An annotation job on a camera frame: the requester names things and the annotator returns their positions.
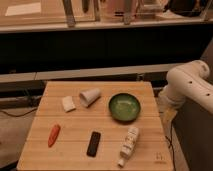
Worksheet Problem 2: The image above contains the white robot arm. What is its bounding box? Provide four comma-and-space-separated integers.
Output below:
159, 60, 213, 114

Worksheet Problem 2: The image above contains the white paper cup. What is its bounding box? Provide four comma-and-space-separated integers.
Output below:
79, 88, 101, 107

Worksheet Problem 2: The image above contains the green bowl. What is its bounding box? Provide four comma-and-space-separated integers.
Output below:
108, 93, 141, 122

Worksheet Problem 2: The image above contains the white sponge block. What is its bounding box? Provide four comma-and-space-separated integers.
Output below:
62, 96, 76, 112

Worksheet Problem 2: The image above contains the black rectangular remote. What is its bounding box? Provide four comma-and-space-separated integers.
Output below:
87, 132, 101, 157

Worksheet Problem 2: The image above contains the white plastic bottle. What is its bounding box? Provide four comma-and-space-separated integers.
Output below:
118, 126, 139, 167

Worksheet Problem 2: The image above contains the black cable beside table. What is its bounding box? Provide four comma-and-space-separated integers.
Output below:
165, 121, 177, 168

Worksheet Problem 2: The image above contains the black cable on floor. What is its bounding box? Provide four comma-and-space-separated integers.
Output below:
0, 107, 38, 118

